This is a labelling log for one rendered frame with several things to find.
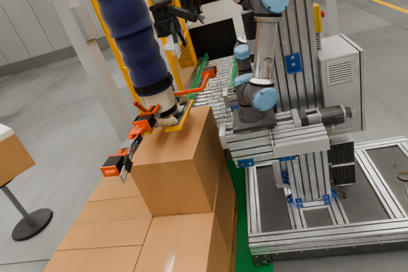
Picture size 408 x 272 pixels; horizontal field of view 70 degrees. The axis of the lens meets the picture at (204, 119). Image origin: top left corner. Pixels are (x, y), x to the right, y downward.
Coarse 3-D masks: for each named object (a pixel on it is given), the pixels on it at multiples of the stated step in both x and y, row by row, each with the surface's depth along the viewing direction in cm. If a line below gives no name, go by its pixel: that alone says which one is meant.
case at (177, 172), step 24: (192, 120) 190; (144, 144) 180; (168, 144) 172; (192, 144) 164; (216, 144) 202; (144, 168) 162; (168, 168) 159; (192, 168) 156; (216, 168) 193; (144, 192) 173; (168, 192) 169; (192, 192) 165
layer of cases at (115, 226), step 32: (224, 160) 221; (96, 192) 220; (128, 192) 209; (224, 192) 203; (96, 224) 190; (128, 224) 182; (160, 224) 174; (192, 224) 167; (224, 224) 188; (64, 256) 173; (96, 256) 166; (128, 256) 160; (160, 256) 154; (192, 256) 149; (224, 256) 175
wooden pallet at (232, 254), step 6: (234, 192) 237; (234, 198) 234; (234, 204) 230; (234, 210) 233; (234, 216) 231; (234, 222) 226; (234, 228) 221; (234, 234) 216; (234, 240) 212; (234, 246) 208; (234, 252) 204; (234, 258) 199; (234, 264) 196; (234, 270) 193
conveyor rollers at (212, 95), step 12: (216, 60) 421; (228, 60) 402; (228, 72) 362; (216, 84) 342; (228, 84) 331; (204, 96) 322; (216, 96) 311; (216, 108) 287; (228, 108) 285; (216, 120) 264; (228, 120) 260
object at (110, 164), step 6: (114, 156) 125; (120, 156) 123; (108, 162) 122; (114, 162) 120; (120, 162) 121; (102, 168) 119; (108, 168) 119; (114, 168) 118; (120, 168) 121; (114, 174) 120
